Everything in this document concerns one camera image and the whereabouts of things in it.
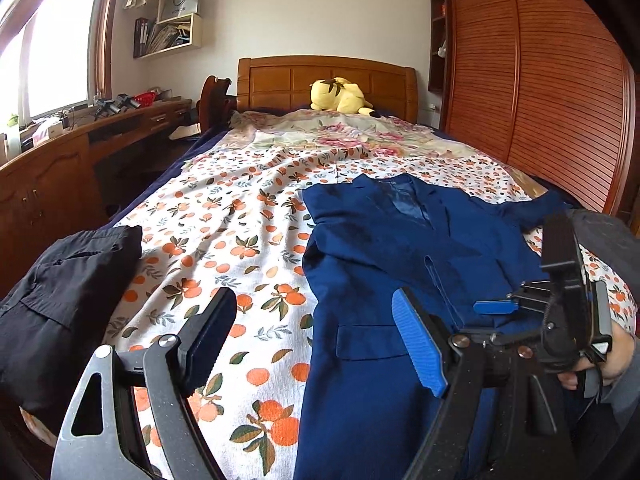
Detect wooden chair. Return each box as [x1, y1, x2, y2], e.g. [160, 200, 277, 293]
[197, 75, 234, 132]

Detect window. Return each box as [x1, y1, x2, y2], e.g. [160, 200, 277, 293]
[0, 0, 126, 127]

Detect wooden desk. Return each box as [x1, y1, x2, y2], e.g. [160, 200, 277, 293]
[0, 97, 194, 301]

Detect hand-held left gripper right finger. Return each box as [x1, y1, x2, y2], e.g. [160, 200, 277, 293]
[391, 287, 576, 480]

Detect person's right hand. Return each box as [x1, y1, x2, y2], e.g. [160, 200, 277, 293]
[557, 327, 638, 392]

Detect wooden slatted wardrobe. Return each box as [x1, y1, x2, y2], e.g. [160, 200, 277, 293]
[442, 0, 640, 236]

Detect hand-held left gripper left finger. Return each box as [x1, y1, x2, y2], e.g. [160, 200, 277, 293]
[50, 287, 238, 480]

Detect tissue box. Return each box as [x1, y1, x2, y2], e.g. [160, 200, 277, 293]
[31, 117, 67, 142]

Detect yellow plush toy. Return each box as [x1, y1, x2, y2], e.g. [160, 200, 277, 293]
[309, 77, 375, 117]

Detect blue suit jacket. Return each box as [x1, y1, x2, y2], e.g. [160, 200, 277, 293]
[292, 174, 581, 480]

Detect pink floral blanket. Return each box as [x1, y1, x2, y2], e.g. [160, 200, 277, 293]
[230, 107, 451, 162]

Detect white wall shelf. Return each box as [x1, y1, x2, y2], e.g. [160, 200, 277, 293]
[122, 0, 207, 59]

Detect row of books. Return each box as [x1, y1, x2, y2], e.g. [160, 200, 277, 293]
[133, 17, 152, 59]

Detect folded black garment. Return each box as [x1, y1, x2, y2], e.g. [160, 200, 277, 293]
[0, 225, 144, 413]

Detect person's right forearm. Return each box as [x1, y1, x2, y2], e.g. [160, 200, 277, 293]
[597, 337, 640, 413]

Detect wooden bed headboard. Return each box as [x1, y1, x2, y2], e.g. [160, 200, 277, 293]
[236, 56, 418, 123]

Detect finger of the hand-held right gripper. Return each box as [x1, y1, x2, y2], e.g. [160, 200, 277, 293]
[473, 280, 552, 316]

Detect person's dark clothing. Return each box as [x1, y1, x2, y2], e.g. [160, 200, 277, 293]
[560, 390, 640, 480]

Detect orange fruit print bed sheet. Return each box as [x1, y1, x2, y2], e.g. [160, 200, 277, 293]
[20, 150, 638, 480]

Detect black desk tools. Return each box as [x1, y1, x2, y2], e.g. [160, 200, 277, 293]
[94, 93, 142, 117]

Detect white paper bag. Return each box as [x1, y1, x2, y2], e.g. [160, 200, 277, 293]
[157, 0, 200, 24]

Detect wooden niche shelf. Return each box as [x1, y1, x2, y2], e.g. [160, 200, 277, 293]
[428, 0, 448, 94]

